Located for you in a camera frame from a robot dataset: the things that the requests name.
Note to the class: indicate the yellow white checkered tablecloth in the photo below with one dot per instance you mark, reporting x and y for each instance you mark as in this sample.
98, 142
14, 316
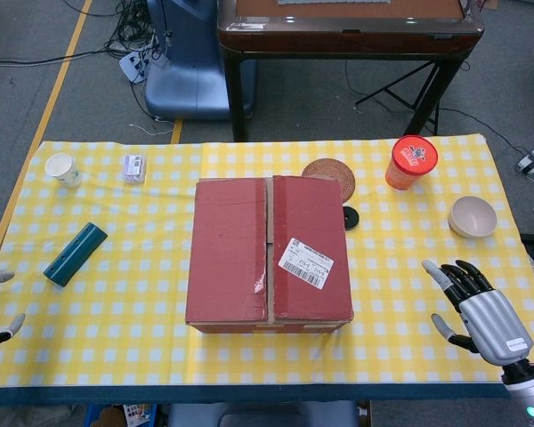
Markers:
115, 320

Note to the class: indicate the small clear wrapped packet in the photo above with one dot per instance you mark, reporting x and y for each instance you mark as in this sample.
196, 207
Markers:
135, 169

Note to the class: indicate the round woven rattan coaster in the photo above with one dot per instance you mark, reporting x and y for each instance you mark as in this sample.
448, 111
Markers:
327, 168

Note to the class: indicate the orange cup with red lid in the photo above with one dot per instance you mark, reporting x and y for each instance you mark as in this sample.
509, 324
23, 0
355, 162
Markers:
409, 162

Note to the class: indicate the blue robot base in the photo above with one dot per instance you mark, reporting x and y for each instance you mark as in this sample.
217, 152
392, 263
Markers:
187, 80

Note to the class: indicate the blue padded seat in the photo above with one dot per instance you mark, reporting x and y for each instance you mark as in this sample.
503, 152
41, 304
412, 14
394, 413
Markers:
267, 413

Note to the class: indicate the beige bowl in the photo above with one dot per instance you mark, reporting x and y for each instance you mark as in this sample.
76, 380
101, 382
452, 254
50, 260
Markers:
471, 218

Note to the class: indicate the red cardboard shipping box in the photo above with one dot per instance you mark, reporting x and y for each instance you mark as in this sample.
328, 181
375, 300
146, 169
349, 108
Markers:
231, 249

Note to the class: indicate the white paper cup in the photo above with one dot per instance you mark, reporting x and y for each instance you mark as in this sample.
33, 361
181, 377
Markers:
64, 171

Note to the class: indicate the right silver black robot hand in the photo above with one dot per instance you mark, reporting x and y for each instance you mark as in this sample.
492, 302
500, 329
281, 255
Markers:
494, 320

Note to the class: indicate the dark wooden mahjong table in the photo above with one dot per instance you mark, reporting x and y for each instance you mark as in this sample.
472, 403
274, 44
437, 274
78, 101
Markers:
338, 35

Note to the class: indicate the teal metal block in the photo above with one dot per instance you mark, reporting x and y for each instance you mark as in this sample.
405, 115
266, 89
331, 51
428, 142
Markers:
73, 255

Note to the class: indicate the small black round disc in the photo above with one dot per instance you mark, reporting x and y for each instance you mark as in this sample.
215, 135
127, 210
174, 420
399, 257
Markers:
350, 218

